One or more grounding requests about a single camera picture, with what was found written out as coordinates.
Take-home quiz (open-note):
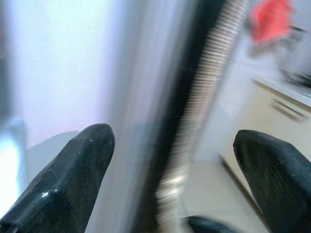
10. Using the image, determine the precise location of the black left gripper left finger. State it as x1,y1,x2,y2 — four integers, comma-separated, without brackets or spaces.
0,123,116,233

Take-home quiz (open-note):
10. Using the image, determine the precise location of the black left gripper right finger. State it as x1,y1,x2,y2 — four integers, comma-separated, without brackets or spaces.
232,129,311,233

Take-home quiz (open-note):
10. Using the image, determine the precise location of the cream kitchen base cabinet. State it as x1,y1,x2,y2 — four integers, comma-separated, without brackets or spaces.
220,79,311,219

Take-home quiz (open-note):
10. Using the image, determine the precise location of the black robot foot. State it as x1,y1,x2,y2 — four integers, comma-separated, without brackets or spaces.
186,215,234,233

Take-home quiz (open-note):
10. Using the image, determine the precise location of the red coffee machine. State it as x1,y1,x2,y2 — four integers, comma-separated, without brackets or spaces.
250,0,294,44

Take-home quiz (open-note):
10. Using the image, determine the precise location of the silver drawer handle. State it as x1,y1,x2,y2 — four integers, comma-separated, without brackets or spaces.
272,99,307,120

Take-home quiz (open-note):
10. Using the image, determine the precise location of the silver ribbed hose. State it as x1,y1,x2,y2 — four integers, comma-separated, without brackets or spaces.
155,0,251,202

